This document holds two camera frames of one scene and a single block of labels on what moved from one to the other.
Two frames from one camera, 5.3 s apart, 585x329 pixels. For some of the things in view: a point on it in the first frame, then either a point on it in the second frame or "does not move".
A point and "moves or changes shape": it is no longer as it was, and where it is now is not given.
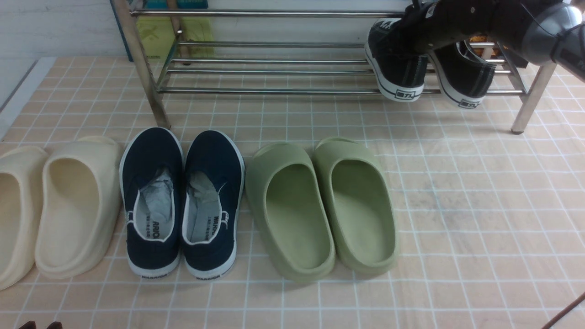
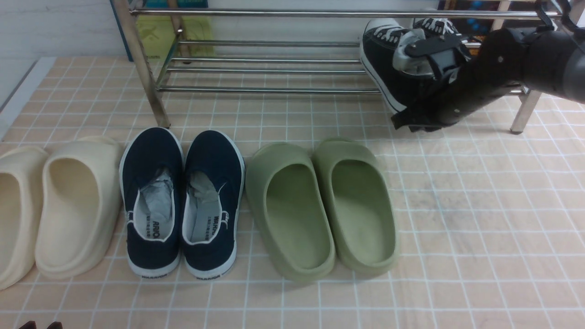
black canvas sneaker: (399, 73) moves or changes shape
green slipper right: (358, 206) does not move
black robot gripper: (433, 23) -> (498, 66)
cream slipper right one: (79, 206) does not move
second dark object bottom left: (56, 325) does not move
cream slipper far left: (23, 176) does not move
